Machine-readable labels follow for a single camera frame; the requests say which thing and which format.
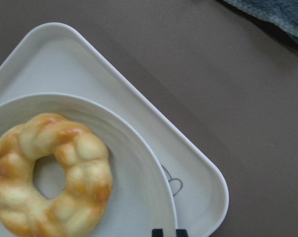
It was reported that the cream rabbit tray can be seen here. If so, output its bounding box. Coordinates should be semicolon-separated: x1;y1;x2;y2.
0;23;229;237

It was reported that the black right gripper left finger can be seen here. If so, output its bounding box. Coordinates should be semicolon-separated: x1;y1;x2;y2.
152;229;163;237

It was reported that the braided glazed donut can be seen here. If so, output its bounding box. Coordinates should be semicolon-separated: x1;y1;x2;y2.
0;113;113;237

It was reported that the grey folded cloth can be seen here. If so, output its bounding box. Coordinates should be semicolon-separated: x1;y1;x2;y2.
222;0;298;47

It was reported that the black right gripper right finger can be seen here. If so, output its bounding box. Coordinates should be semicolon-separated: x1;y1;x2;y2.
175;229;188;237

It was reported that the white shallow bowl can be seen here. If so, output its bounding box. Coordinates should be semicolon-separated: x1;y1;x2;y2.
0;93;177;237

